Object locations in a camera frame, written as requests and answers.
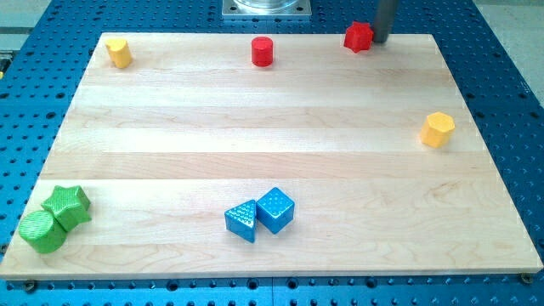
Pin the yellow hexagon block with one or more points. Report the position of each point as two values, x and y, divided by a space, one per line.
437 129

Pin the yellow heart block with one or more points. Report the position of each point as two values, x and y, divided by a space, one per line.
119 52

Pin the blue cube block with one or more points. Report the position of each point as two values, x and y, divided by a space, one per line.
275 210

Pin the blue triangle block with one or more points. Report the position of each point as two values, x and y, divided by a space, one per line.
241 220

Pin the wooden board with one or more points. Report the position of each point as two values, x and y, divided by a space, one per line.
192 128

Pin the red cylinder block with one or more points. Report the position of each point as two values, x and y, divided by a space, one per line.
262 51

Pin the red star block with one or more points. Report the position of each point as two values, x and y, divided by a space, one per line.
358 37

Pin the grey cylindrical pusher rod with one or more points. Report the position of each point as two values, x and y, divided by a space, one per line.
384 19

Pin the green star block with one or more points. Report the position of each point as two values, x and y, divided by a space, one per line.
69 206

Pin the green cylinder block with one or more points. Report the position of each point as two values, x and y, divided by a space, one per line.
42 231

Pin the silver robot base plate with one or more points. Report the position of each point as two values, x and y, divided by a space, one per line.
266 8

